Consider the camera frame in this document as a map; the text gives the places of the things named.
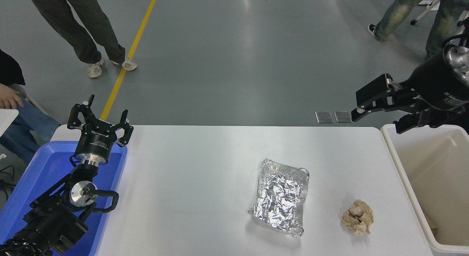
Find blue plastic tray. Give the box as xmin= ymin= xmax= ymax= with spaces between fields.
xmin=0 ymin=140 xmax=128 ymax=256

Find small white side table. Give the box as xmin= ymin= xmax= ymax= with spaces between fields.
xmin=0 ymin=109 xmax=19 ymax=137

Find seated person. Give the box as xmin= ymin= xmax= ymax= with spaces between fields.
xmin=0 ymin=49 xmax=61 ymax=165

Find left gripper black drum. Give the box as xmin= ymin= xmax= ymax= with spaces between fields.
xmin=75 ymin=120 xmax=118 ymax=162

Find white wheeled chair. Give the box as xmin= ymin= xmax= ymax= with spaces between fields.
xmin=410 ymin=0 xmax=469 ymax=26

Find grey chair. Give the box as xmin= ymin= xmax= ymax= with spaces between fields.
xmin=8 ymin=83 xmax=49 ymax=116

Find right gripper black drum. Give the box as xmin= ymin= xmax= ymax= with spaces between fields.
xmin=403 ymin=52 xmax=469 ymax=111

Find crumpled tan paper ball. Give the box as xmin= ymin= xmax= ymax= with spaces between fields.
xmin=341 ymin=200 xmax=374 ymax=235

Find walking person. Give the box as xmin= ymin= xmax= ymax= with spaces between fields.
xmin=368 ymin=0 xmax=469 ymax=60

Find standing person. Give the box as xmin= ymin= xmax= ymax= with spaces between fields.
xmin=26 ymin=0 xmax=138 ymax=78

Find black floor cables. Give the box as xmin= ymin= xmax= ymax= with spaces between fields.
xmin=0 ymin=164 xmax=16 ymax=201

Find large pale bin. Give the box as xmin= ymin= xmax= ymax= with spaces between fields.
xmin=381 ymin=124 xmax=469 ymax=255

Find foil plate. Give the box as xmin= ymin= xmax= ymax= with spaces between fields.
xmin=248 ymin=158 xmax=310 ymax=238

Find seated person's hand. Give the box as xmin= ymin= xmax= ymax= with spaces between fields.
xmin=0 ymin=84 xmax=25 ymax=109

